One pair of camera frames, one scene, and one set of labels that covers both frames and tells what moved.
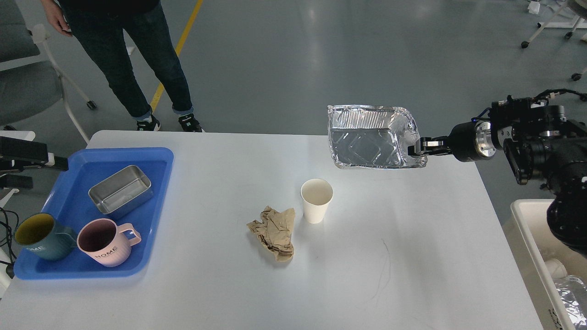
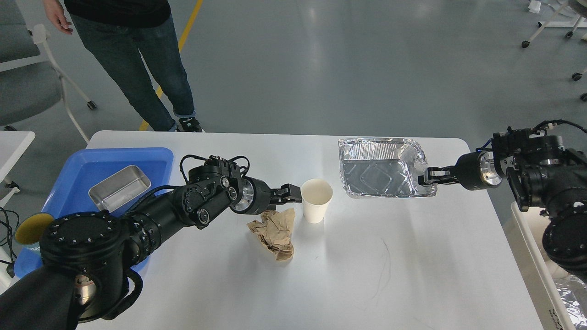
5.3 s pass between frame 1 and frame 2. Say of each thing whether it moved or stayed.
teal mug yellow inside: stayed
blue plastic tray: stayed
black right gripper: moved
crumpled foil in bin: stayed
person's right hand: stayed
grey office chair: stayed
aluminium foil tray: moved
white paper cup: stayed
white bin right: stayed
